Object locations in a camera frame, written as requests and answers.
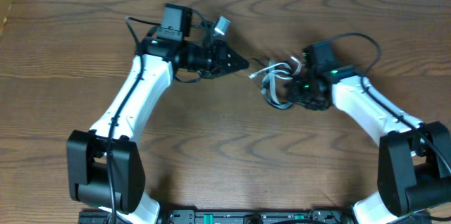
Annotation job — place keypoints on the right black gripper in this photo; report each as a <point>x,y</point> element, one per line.
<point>294,92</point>

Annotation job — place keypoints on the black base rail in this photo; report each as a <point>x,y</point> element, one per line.
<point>241,217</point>

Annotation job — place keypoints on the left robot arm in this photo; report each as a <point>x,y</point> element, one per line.
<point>105,171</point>

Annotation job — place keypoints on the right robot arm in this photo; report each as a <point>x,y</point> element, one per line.
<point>413,156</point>

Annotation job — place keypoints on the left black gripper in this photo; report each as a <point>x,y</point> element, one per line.
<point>218,59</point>

